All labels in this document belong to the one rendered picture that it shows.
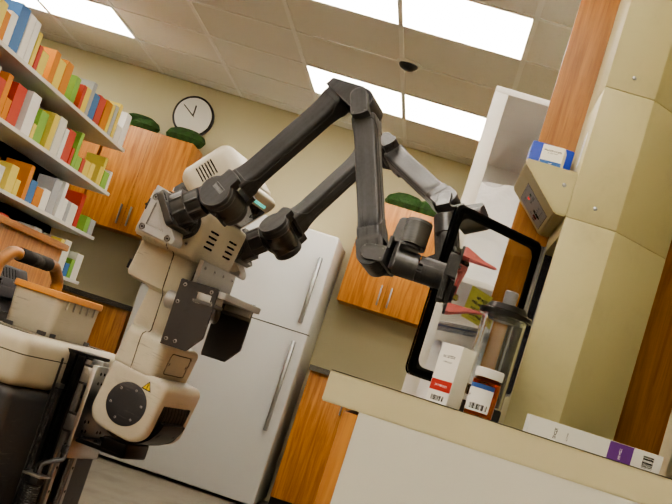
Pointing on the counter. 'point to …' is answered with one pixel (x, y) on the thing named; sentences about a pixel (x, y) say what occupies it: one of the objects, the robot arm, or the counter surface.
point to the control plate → (533, 205)
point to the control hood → (547, 191)
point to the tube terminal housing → (600, 271)
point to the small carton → (553, 155)
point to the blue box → (541, 151)
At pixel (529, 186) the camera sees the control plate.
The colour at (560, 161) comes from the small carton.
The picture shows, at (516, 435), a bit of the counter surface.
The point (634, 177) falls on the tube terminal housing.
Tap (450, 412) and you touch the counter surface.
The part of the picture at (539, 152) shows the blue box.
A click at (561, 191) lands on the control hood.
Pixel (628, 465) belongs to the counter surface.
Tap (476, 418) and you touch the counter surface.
